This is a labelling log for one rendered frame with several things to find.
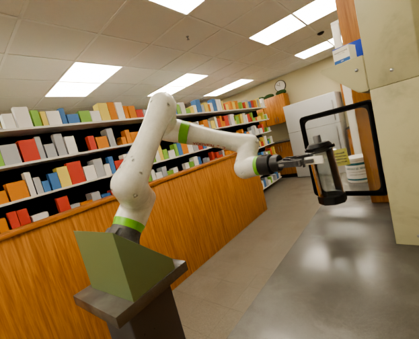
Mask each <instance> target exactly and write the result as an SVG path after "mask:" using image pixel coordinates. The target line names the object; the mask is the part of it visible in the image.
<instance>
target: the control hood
mask: <svg viewBox="0 0 419 339"><path fill-rule="evenodd" d="M320 73H321V74H322V75H323V76H325V77H328V78H330V79H332V80H334V81H336V82H338V83H340V84H342V85H344V86H346V87H348V88H350V89H352V90H354V91H356V92H358V93H370V89H369V82H368V78H367V71H366V67H365V59H364V56H363V55H361V56H358V57H356V58H353V59H350V60H348V61H345V62H343V63H340V64H337V65H334V66H332V67H329V68H327V69H324V70H321V72H320Z"/></svg>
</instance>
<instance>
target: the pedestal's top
mask: <svg viewBox="0 0 419 339"><path fill-rule="evenodd" d="M173 262H174V266H175V268H174V269H173V270H172V271H171V272H170V273H169V274H168V275H166V276H165V277H164V278H163V279H161V280H160V281H159V282H158V283H157V284H156V285H154V286H153V287H152V288H151V289H149V290H148V291H147V292H146V293H145V294H144V295H142V296H141V297H140V298H139V299H137V300H136V301H135V302H132V301H128V300H126V299H123V298H120V297H117V296H114V295H111V294H109V293H105V292H103V291H100V290H97V289H94V288H92V286H91V285H89V286H88V287H86V288H84V289H83V290H81V291H79V292H78V293H76V294H75V295H73V298H74V300H75V304H76V305H78V306H79V307H81V308H83V309H84V310H86V311H88V312H90V313H92V314H94V315H95V316H97V317H99V318H100V319H102V320H104V321H105V322H108V323H109V324H111V325H113V326H114V327H116V328H118V329H120V328H121V327H122V326H124V325H125V324H126V323H127V322H128V321H130V320H131V319H132V318H133V317H134V316H135V315H136V314H137V313H138V312H140V311H141V310H142V309H143V308H145V307H146V306H147V305H148V304H149V303H150V302H152V300H154V299H155V298H156V297H157V296H158V295H160V294H161V293H162V292H163V291H164V290H166V288H168V286H170V285H171V284H172V283H173V282H175V281H176V280H177V279H178V278H179V277H181V275H183V273H185V272H186V271H187V270H188V266H187V263H186V261H185V260H177V259H173Z"/></svg>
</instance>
